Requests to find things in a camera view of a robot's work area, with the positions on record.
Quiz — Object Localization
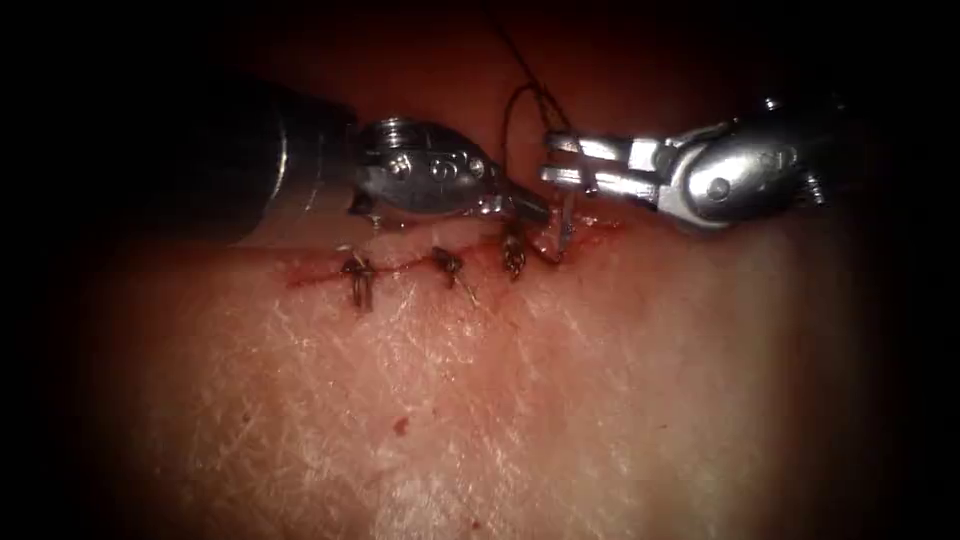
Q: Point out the left arm needle driver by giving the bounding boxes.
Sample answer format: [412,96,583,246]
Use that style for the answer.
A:
[348,116,520,223]

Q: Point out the left arm needle driver jaw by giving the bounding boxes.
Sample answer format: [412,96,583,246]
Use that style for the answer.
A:
[500,184,556,226]

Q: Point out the right arm needle driver jaw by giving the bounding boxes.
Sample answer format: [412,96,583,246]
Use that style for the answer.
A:
[539,165,663,205]
[543,130,670,168]

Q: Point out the right arm needle driver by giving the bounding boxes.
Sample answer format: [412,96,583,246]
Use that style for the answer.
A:
[658,95,828,232]

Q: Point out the curved steel needle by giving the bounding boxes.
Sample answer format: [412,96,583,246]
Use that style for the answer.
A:
[536,188,577,265]

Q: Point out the black thread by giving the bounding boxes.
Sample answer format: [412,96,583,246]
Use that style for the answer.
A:
[483,3,594,196]

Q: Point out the black stitching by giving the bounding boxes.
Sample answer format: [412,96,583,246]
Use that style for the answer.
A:
[338,224,528,313]

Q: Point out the tissue pad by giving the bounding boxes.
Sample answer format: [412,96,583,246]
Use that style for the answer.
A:
[67,0,909,540]

